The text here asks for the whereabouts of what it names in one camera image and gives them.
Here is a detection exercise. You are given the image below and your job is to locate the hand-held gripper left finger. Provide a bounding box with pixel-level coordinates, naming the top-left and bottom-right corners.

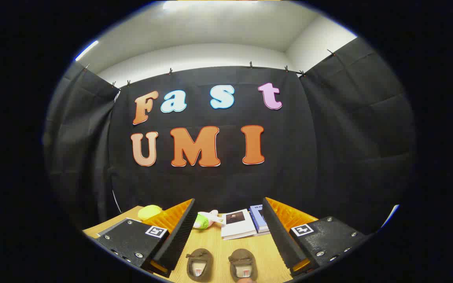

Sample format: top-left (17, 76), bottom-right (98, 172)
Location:
top-left (95, 198), bottom-right (196, 279)

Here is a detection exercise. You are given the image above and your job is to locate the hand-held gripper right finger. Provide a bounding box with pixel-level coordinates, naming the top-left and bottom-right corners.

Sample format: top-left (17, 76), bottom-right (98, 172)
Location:
top-left (263, 197), bottom-right (370, 278)

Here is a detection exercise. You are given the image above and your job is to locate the brown suede shoe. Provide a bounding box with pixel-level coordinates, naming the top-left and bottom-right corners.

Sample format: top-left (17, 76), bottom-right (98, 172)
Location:
top-left (228, 248), bottom-right (258, 282)
top-left (186, 248), bottom-right (214, 282)

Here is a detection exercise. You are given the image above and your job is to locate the green plush toy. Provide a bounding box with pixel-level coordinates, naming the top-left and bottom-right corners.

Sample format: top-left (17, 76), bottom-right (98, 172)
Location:
top-left (195, 210), bottom-right (225, 230)

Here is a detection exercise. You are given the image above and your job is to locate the blue book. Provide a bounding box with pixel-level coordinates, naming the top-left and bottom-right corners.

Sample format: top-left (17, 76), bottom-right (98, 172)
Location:
top-left (249, 204), bottom-right (270, 234)

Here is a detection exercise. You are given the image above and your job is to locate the yellow bun-shaped plush toy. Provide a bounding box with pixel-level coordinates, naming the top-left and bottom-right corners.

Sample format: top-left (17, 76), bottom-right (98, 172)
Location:
top-left (137, 205), bottom-right (163, 221)

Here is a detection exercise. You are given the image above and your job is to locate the white book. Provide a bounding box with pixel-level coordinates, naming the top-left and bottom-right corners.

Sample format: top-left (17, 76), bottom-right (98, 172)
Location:
top-left (221, 209), bottom-right (258, 240)

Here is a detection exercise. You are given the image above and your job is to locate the row of small cloth clips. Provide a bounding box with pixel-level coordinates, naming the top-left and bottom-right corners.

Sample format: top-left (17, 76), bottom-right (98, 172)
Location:
top-left (83, 49), bottom-right (337, 89)

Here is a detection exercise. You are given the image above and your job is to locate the ceiling light strip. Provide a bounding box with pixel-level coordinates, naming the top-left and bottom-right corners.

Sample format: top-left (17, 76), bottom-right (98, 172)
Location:
top-left (75, 39), bottom-right (99, 62)

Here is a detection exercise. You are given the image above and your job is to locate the white cable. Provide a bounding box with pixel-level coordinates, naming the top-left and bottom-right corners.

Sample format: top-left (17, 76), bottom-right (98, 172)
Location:
top-left (110, 89), bottom-right (123, 215)

